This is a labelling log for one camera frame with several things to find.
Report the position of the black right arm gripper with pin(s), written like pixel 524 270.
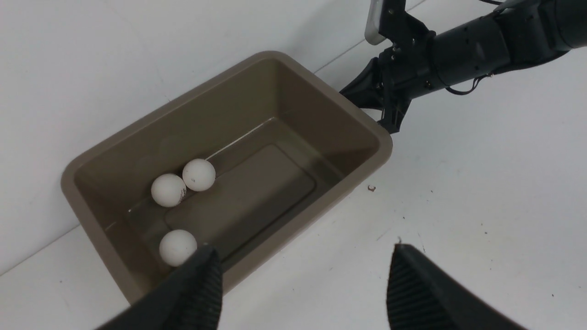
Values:
pixel 389 83

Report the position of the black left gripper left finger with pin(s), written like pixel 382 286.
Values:
pixel 189 299

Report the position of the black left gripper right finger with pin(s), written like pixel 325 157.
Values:
pixel 421 296

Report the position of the white ping-pong ball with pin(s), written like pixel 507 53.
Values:
pixel 199 175
pixel 176 247
pixel 168 190

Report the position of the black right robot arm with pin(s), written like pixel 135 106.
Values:
pixel 516 35

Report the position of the tan plastic storage bin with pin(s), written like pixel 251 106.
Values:
pixel 286 148

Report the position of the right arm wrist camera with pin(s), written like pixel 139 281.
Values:
pixel 390 20

